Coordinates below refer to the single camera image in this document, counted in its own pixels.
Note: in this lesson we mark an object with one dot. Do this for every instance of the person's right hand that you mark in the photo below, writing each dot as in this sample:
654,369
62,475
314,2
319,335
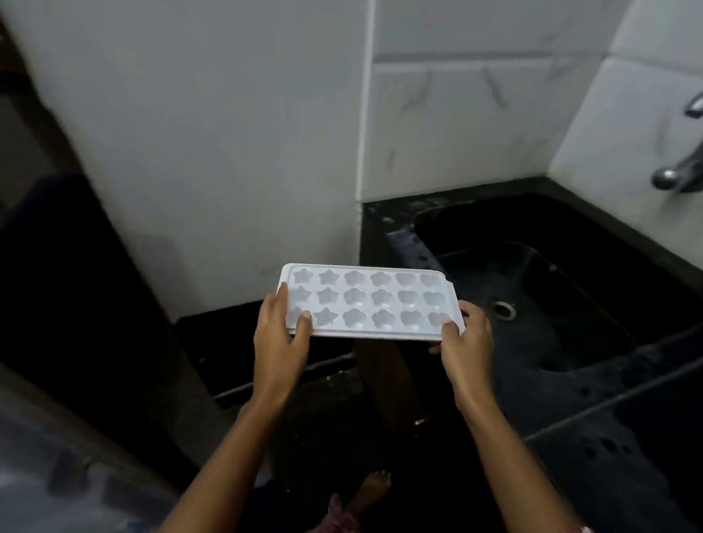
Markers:
467,355

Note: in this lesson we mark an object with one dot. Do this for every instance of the person's left hand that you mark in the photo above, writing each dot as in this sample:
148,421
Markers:
276,353

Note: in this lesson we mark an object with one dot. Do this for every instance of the person's left thumb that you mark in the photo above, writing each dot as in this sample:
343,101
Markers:
302,329

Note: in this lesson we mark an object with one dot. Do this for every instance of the person's right thumb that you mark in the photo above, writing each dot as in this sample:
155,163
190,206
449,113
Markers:
450,338

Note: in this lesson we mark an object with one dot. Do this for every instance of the white plastic ice cube tray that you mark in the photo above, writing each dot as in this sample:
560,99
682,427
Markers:
368,302

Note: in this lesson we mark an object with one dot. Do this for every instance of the person's right forearm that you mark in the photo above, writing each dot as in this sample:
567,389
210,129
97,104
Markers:
517,472

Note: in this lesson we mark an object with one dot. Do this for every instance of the person's left forearm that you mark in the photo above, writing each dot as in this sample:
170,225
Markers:
223,468

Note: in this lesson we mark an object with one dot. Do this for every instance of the metal sink drain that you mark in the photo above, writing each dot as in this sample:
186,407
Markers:
504,310

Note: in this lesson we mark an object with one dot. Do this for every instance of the black kitchen sink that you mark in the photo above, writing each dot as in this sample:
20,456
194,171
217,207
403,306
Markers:
555,297

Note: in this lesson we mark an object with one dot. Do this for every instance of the person's bare foot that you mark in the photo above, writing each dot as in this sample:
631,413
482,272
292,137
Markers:
369,491

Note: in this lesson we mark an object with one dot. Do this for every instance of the red patterned garment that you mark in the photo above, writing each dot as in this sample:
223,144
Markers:
337,530

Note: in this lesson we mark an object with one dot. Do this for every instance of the chrome wall tap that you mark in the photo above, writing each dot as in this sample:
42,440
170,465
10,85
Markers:
696,140

